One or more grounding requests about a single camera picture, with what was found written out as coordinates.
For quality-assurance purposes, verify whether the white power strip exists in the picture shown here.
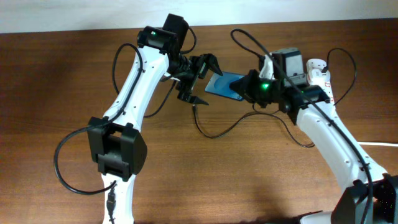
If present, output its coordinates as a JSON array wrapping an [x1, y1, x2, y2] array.
[[307, 69, 335, 105]]

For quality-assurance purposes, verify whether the black USB charging cable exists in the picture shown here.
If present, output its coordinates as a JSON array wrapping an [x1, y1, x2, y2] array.
[[192, 47, 358, 148]]

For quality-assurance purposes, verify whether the blue Galaxy smartphone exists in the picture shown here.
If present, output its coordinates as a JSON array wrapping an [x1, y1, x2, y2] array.
[[205, 72, 243, 101]]

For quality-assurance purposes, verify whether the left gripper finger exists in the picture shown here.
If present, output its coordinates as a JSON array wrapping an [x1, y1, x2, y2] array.
[[204, 54, 223, 76], [187, 96, 208, 105]]

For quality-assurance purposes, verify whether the white USB charger plug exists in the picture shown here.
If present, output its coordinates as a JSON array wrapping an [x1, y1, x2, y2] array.
[[306, 58, 330, 80]]

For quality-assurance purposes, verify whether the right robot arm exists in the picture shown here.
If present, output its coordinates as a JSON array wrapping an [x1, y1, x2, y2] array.
[[229, 48, 397, 224]]

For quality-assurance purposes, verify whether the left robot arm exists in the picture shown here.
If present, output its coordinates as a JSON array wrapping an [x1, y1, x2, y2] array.
[[88, 14, 220, 223]]

